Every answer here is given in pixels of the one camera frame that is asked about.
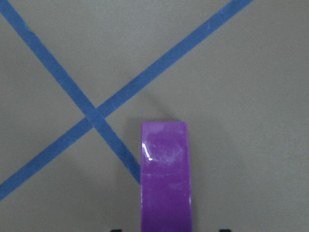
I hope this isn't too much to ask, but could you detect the purple trapezoid block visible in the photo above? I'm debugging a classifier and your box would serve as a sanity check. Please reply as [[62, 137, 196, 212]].
[[140, 121, 192, 232]]

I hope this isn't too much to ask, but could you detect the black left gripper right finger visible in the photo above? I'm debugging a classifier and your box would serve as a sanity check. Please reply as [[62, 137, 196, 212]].
[[219, 229, 231, 232]]

